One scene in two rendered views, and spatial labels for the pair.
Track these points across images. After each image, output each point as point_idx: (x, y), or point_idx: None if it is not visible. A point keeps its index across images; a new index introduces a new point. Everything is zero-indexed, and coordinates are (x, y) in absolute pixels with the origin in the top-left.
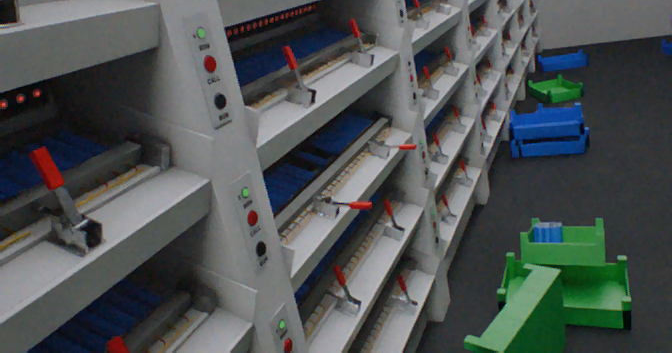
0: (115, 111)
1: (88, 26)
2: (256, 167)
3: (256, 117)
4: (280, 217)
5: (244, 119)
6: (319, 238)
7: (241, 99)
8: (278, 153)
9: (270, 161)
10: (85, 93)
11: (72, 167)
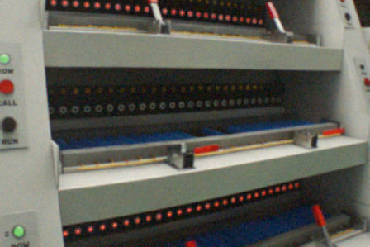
0: None
1: None
2: (35, 46)
3: None
4: (107, 148)
5: None
6: (140, 177)
7: None
8: (92, 58)
9: (75, 60)
10: None
11: None
